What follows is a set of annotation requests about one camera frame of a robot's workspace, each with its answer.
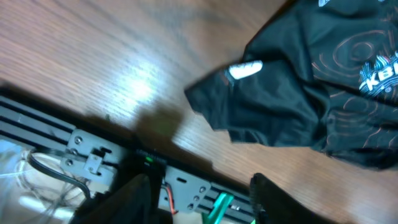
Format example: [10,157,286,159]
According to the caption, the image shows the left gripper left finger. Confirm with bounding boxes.
[70,174,173,224]

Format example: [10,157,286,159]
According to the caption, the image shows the black orange patterned sports jersey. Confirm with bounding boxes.
[185,0,397,170]

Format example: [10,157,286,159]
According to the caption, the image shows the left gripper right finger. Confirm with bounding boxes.
[249,173,334,224]

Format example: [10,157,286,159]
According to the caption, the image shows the black aluminium mounting rail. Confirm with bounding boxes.
[1,95,255,223]

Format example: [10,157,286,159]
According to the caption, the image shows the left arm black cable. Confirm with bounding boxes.
[27,148,91,200]

